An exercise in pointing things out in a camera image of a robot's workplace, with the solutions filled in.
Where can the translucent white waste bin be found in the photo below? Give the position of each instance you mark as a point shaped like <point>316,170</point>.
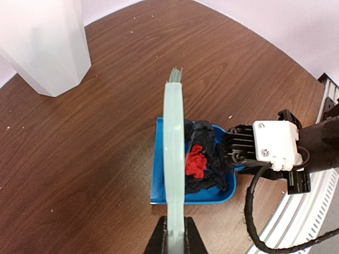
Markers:
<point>45,42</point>

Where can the blue plastic dustpan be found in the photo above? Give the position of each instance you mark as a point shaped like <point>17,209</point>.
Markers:
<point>210,196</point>

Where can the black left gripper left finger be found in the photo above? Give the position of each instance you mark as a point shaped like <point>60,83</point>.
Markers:
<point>157,243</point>

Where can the black crumpled paper scrap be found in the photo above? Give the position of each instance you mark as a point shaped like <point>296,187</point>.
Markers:
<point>215,174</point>

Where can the long black paper scrap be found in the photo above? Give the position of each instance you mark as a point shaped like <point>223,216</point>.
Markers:
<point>200,133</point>

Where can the mint green hand brush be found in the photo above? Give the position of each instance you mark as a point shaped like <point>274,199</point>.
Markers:
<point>174,161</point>

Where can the small red paper scrap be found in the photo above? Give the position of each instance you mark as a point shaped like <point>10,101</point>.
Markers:
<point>195,162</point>

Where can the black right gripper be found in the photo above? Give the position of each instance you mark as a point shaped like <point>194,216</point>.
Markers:
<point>298,180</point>

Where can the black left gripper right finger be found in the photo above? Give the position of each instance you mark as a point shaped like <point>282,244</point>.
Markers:
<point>193,243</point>

